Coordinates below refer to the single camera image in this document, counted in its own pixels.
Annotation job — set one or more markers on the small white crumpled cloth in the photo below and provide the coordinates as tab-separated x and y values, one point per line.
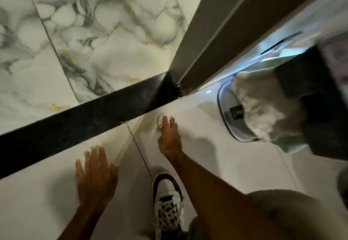
160	120

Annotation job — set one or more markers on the brown wooden door frame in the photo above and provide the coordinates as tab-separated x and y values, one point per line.
231	25

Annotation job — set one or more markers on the white and black sneaker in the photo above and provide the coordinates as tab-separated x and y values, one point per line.
166	193

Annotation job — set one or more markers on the person's left hand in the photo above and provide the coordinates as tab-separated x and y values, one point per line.
95	182

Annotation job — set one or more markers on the person's beige trousers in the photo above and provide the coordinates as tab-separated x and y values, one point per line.
293	215

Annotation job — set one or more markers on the person's left thumb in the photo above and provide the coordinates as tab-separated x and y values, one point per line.
114	172

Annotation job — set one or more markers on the white washing machine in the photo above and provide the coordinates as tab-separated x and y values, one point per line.
227	103

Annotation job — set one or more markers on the person's right fingers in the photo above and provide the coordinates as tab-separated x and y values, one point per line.
170	126

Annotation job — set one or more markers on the person's left forearm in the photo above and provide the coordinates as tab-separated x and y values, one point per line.
81	223

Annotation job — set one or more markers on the person's right forearm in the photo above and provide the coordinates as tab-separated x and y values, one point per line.
217	196

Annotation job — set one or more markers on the person's left little finger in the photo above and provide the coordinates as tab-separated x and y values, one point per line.
79	169

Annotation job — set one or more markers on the dark grey garment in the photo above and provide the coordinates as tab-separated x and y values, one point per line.
315	98

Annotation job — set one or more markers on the white cloth garment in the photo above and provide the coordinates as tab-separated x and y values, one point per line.
263	106

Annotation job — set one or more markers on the person's right hand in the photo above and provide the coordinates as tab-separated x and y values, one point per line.
170	142

